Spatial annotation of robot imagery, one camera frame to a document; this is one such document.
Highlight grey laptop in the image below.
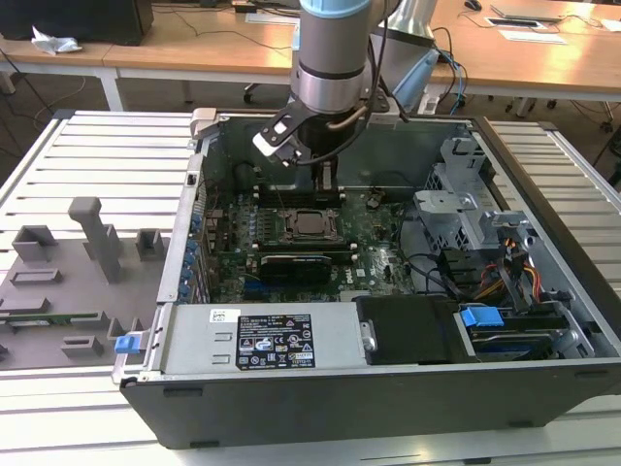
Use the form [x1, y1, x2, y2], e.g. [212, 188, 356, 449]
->
[489, 1, 568, 23]

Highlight yellow red wire bundle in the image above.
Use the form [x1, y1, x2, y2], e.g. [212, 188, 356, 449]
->
[476, 232, 543, 301]

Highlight CPU socket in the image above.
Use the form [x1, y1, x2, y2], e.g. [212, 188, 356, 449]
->
[282, 207, 344, 245]

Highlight green motherboard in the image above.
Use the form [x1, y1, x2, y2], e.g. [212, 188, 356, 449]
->
[203, 186, 419, 305]

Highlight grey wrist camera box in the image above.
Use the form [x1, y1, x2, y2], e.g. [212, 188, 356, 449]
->
[367, 94, 409, 129]

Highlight blue cable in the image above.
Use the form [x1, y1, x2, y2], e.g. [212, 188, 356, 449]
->
[438, 47, 470, 116]

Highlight silver power supply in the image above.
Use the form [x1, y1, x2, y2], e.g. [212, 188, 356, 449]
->
[158, 303, 366, 376]

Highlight white barcode sticker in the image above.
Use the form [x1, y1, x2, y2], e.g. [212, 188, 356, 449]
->
[209, 306, 242, 326]

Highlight wooden desk white legs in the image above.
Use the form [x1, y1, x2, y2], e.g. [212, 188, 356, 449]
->
[0, 0, 305, 114]

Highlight blue disk carrier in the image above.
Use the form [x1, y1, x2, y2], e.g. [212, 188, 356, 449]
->
[460, 304, 505, 332]

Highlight black wire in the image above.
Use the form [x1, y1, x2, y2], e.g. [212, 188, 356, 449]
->
[401, 213, 463, 298]

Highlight grey parts rack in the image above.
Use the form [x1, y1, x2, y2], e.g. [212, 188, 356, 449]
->
[0, 196, 172, 371]

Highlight black open PC case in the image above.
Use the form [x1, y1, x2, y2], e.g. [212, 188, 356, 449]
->
[111, 107, 621, 450]

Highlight grey case hinge bracket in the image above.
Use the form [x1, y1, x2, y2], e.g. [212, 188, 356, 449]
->
[189, 107, 230, 148]

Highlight hard disk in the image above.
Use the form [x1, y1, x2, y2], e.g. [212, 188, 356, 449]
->
[469, 329, 555, 361]

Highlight black RAM stick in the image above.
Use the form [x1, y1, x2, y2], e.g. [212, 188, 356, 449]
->
[256, 250, 362, 265]

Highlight black computer box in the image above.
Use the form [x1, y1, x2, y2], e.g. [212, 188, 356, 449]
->
[0, 0, 156, 48]

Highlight crumpled white paper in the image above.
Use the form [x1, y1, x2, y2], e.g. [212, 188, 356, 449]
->
[30, 24, 84, 55]

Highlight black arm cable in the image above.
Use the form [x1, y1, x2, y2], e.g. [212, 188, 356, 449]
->
[293, 22, 405, 167]

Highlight silver CPU plate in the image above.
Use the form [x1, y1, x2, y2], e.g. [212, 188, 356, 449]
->
[296, 213, 328, 237]

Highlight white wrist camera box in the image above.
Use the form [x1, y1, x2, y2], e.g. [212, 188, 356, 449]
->
[251, 108, 306, 167]

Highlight black graphics card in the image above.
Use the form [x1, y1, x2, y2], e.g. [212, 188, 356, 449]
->
[259, 253, 335, 288]

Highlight green RAM stick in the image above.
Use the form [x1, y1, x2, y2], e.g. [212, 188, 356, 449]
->
[0, 312, 99, 327]

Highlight wooden desk with grommet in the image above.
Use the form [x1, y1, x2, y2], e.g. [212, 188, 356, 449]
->
[421, 0, 621, 118]

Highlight black plastic air shroud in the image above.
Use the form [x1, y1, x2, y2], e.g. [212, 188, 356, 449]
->
[355, 294, 468, 366]

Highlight white paper sheet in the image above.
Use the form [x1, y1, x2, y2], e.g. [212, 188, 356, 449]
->
[499, 28, 569, 46]

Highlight silver shroud handle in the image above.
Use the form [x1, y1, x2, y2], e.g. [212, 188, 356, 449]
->
[359, 318, 379, 352]

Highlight silver metal drive cage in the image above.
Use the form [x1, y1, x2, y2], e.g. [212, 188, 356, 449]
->
[413, 137, 531, 254]

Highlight black printed label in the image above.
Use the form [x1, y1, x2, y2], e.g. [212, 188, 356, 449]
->
[235, 313, 317, 371]

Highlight metal socket cover frame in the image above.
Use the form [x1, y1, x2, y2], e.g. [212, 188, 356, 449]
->
[283, 208, 343, 244]

